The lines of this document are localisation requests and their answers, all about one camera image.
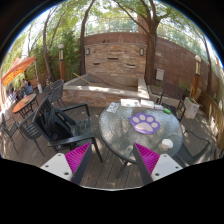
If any round glass patio table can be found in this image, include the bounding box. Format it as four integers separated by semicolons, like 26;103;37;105
98;101;185;179

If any round wooden table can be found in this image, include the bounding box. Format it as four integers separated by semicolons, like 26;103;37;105
13;93;38;118

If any white box on table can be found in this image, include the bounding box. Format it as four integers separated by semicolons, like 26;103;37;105
140;99;154;109

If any patterned card on table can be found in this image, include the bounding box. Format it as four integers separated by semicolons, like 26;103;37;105
107;102;119;113

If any orange patio umbrella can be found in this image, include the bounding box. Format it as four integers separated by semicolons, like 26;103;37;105
1;57;36;86

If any green small item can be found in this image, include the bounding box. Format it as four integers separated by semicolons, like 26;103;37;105
163;108;171;114

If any purple paw mouse pad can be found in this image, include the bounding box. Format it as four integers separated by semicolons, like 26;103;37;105
129;113;160;134

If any dark grey patio chair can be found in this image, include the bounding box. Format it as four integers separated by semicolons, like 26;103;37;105
14;113;46;158

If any white planter box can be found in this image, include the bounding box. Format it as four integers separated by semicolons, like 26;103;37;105
184;97;200;119

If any dark chair right foreground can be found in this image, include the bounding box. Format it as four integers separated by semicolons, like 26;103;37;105
173;130;214;167

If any black plastic armchair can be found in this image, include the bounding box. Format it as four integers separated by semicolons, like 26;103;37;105
33;98;103;161

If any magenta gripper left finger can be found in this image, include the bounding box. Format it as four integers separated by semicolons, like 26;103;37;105
41;143;92;185

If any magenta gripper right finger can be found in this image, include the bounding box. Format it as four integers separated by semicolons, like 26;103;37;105
133;143;182;185

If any dark chair behind table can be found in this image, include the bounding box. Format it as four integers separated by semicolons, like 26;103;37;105
156;83;186;121

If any white book on table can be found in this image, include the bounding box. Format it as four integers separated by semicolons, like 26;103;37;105
120;99;141;107

